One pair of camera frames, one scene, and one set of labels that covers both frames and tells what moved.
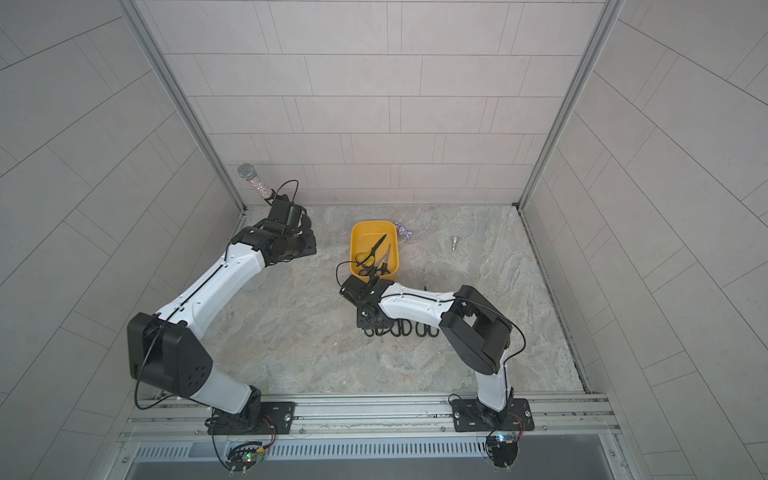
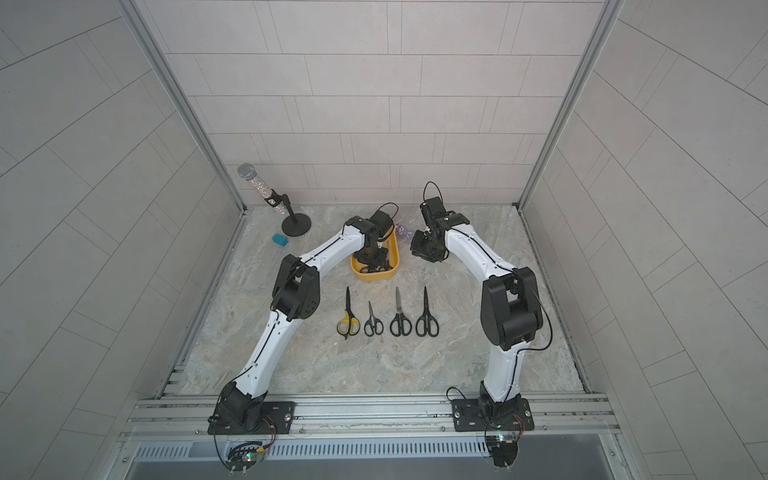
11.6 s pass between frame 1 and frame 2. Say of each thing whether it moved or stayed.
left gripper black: moved
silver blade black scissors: stayed
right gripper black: moved
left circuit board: stayed
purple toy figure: stayed
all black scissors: stayed
